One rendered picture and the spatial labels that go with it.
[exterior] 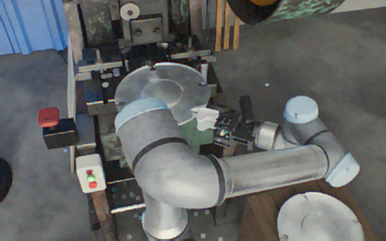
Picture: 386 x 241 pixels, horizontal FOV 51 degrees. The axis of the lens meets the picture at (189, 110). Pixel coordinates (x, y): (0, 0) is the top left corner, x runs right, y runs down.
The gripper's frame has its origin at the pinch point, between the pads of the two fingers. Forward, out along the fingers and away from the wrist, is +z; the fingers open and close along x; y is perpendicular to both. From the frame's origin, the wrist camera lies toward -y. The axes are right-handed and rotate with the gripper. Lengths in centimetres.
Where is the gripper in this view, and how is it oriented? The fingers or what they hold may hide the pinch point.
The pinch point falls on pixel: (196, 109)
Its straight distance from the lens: 117.4
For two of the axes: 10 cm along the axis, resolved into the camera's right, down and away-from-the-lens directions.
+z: -9.0, -2.6, 3.4
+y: -4.2, 6.5, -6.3
